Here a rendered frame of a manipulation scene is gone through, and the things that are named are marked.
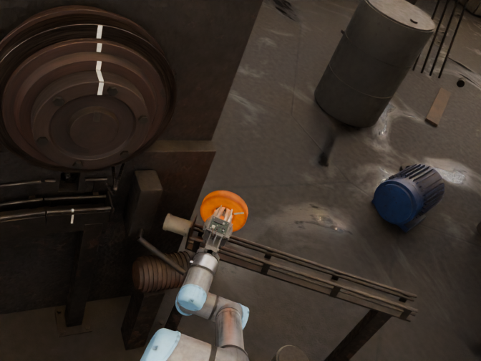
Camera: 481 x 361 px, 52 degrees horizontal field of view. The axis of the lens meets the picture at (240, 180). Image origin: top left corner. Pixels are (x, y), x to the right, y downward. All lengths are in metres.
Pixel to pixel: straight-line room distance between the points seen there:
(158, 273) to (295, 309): 0.98
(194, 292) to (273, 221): 1.52
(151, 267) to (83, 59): 0.81
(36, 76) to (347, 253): 2.14
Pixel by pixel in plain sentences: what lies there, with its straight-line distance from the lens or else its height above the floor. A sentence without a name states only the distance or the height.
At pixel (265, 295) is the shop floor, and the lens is 2.49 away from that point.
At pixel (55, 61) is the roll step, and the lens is 1.21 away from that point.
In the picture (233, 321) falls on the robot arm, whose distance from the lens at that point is 1.39.
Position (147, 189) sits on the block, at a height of 0.80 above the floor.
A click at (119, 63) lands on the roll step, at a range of 1.22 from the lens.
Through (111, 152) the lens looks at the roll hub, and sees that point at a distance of 1.33.
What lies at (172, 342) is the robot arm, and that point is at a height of 0.95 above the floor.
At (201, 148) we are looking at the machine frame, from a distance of 1.69.
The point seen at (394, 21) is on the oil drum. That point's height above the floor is 0.87.
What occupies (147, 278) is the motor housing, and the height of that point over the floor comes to 0.51.
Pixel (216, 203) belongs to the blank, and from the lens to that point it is 1.56.
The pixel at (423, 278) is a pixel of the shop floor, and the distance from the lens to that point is 3.14.
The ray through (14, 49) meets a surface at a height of 1.27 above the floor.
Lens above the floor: 1.91
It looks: 40 degrees down
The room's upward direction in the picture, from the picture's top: 24 degrees clockwise
